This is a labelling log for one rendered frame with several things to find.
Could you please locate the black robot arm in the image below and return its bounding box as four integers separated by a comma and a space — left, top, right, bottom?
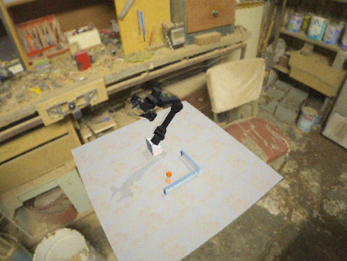
142, 87, 184, 146

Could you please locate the low clear plastic wall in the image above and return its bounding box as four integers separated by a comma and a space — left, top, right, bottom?
165, 152, 202, 194

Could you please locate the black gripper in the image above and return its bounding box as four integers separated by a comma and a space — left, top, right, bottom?
130, 94, 157, 121

